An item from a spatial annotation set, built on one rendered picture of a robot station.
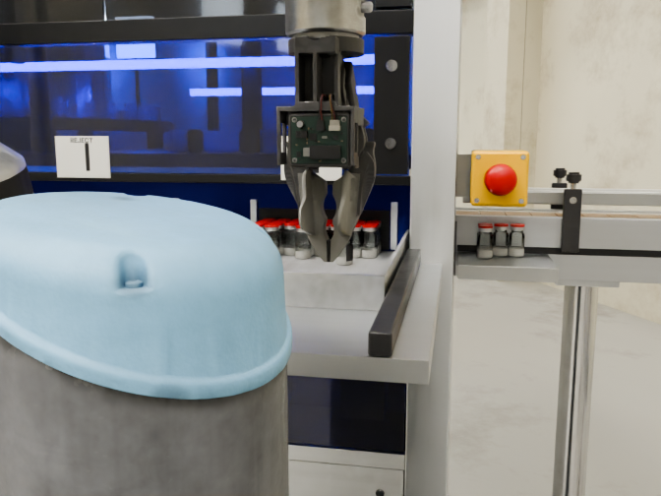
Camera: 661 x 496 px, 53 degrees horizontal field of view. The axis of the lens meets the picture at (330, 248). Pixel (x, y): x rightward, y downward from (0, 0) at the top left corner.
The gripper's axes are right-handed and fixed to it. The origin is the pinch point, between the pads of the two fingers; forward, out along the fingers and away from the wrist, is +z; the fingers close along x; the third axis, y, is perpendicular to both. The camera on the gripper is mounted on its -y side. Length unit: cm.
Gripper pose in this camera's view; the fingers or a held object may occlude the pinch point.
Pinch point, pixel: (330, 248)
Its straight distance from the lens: 67.6
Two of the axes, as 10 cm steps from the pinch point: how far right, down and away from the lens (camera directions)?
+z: 0.0, 9.9, 1.6
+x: 9.8, 0.3, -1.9
